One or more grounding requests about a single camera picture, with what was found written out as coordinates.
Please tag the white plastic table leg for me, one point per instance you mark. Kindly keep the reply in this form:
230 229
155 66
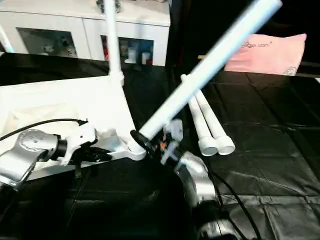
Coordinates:
113 40
210 62
215 122
200 125

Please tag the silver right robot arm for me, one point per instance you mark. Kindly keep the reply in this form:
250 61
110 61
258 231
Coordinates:
200 190

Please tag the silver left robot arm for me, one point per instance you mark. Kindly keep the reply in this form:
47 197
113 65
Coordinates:
25 155

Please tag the black work mat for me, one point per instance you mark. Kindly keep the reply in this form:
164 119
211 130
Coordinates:
270 130

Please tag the black sofa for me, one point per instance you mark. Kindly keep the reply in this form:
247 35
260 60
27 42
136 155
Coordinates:
200 30

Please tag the white glass-door cabinet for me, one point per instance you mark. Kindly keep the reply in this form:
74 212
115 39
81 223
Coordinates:
50 25

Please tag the dark ornament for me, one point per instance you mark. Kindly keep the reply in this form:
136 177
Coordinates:
109 5

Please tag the light blue pole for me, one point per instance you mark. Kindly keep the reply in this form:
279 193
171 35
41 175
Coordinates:
5 40

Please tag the pink printed pillow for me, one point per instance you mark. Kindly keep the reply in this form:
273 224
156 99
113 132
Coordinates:
272 55

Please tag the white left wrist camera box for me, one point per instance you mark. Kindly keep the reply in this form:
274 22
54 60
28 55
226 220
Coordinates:
80 140

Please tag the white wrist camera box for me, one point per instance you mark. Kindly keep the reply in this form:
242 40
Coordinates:
174 132
80 140

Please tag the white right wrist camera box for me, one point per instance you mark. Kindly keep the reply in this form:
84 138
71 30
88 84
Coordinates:
174 132

